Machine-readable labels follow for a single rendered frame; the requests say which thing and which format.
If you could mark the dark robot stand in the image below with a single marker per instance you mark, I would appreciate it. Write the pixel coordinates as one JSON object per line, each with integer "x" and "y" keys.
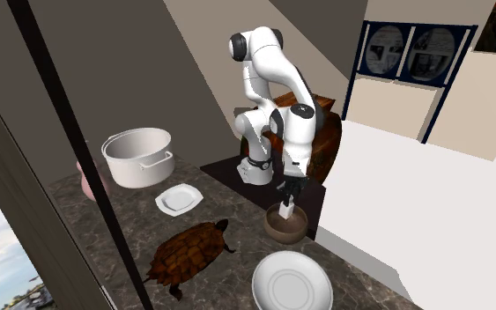
{"x": 230, "y": 174}

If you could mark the large white bowl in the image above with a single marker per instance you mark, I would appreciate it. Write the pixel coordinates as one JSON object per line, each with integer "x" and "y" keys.
{"x": 292, "y": 283}

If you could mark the small white angular plate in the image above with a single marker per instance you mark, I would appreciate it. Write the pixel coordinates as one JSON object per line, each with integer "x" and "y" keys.
{"x": 179, "y": 199}

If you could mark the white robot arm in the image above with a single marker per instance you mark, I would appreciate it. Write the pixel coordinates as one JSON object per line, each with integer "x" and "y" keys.
{"x": 273, "y": 64}

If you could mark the white cooking pot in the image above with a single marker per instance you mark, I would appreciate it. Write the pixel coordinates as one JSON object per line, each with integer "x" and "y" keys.
{"x": 138, "y": 156}

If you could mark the brown turtle figure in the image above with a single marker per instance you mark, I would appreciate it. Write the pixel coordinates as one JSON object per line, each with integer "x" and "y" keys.
{"x": 187, "y": 256}

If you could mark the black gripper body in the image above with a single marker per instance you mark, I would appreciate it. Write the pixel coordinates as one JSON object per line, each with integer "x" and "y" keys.
{"x": 292, "y": 186}

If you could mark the brown bowl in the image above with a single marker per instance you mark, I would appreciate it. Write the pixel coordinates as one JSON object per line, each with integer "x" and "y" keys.
{"x": 286, "y": 234}

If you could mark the pink vase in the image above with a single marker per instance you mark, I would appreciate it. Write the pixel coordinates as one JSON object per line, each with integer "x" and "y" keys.
{"x": 87, "y": 186}

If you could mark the small white block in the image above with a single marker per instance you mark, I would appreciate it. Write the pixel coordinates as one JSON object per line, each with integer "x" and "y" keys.
{"x": 285, "y": 211}

